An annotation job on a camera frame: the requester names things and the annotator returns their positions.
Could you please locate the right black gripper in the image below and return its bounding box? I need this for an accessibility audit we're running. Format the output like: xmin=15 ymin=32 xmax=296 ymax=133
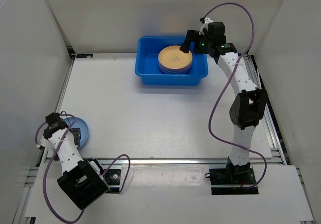
xmin=180 ymin=31 xmax=213 ymax=55

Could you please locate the blue plate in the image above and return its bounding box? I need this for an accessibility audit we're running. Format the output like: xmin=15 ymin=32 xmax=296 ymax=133
xmin=62 ymin=114 xmax=89 ymax=149

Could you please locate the yellow plate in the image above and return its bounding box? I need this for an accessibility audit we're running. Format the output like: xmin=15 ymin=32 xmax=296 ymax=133
xmin=158 ymin=45 xmax=193 ymax=69

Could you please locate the purple plate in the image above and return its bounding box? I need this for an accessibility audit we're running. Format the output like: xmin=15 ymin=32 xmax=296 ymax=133
xmin=160 ymin=69 xmax=189 ymax=75

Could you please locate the pink plate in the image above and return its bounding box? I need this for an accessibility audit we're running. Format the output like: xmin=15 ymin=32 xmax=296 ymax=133
xmin=158 ymin=64 xmax=191 ymax=72

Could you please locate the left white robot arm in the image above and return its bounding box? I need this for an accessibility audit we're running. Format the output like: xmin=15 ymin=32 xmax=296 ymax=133
xmin=43 ymin=113 xmax=110 ymax=210

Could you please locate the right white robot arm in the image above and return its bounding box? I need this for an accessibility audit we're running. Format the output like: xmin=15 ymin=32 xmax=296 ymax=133
xmin=180 ymin=18 xmax=267 ymax=184

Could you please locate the blue plastic bin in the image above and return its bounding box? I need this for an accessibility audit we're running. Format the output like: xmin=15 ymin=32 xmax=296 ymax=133
xmin=135 ymin=36 xmax=208 ymax=86

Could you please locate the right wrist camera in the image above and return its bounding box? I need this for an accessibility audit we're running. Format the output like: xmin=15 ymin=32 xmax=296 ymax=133
xmin=199 ymin=17 xmax=213 ymax=35

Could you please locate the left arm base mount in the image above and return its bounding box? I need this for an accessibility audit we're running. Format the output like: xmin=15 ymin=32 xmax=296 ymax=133
xmin=100 ymin=165 xmax=122 ymax=194

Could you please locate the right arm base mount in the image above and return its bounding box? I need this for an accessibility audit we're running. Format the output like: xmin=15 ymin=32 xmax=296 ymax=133
xmin=204 ymin=167 xmax=259 ymax=195

